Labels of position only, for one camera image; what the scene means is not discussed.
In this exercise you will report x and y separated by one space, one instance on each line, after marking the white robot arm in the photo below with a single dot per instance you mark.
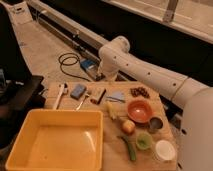
193 97

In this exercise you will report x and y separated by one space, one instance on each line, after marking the red bowl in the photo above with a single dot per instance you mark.
139 111

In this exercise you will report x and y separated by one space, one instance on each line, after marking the brown wooden block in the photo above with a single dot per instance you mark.
97 95

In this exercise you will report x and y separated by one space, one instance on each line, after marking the yellow corn cob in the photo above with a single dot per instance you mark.
111 110

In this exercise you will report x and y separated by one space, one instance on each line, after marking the blue power box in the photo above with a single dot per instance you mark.
88 64

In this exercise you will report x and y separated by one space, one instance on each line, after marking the red yellow apple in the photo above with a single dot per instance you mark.
128 126

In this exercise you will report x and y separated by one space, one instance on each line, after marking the small metal cup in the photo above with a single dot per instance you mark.
155 124

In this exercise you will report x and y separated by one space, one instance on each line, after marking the green cucumber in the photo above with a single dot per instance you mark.
131 151

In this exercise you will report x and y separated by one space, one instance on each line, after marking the green plastic cup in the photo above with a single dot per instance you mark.
143 140

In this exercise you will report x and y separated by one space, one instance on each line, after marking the yellow plastic tub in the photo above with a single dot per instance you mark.
58 140

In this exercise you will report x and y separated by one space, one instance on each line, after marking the white plastic cup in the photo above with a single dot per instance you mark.
164 151

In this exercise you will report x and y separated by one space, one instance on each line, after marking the white paper sheet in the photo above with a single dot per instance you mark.
20 13

